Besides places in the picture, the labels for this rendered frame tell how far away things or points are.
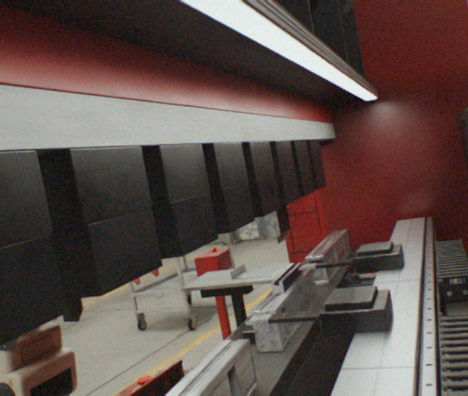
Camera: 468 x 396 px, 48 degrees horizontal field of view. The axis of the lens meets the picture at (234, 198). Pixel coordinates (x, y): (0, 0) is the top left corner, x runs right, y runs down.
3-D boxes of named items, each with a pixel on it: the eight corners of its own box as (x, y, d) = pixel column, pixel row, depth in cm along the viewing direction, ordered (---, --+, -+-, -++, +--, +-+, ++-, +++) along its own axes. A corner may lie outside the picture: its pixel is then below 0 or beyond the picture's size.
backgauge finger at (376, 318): (259, 318, 105) (255, 294, 104) (393, 308, 95) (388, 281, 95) (239, 339, 93) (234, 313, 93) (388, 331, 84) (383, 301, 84)
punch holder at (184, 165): (175, 243, 93) (158, 152, 92) (219, 238, 90) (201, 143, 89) (130, 263, 79) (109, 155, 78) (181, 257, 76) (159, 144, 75)
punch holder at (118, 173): (112, 271, 74) (89, 156, 73) (164, 265, 71) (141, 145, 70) (38, 303, 60) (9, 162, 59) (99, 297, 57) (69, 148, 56)
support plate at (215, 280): (207, 275, 157) (207, 272, 157) (291, 266, 147) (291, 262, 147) (181, 291, 140) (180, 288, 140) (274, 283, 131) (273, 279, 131)
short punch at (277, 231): (285, 237, 143) (278, 203, 142) (291, 236, 142) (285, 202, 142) (274, 244, 134) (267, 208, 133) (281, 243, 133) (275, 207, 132)
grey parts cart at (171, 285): (189, 302, 555) (173, 214, 550) (243, 299, 522) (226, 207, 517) (134, 331, 477) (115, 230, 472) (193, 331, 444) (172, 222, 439)
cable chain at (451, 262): (437, 256, 123) (435, 240, 123) (464, 253, 121) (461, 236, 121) (440, 303, 88) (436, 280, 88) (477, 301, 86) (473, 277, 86)
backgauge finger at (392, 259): (306, 268, 144) (303, 250, 144) (403, 258, 135) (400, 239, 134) (296, 279, 133) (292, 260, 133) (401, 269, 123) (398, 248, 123)
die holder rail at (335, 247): (336, 253, 215) (332, 230, 214) (350, 251, 212) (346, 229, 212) (310, 286, 168) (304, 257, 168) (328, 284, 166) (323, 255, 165)
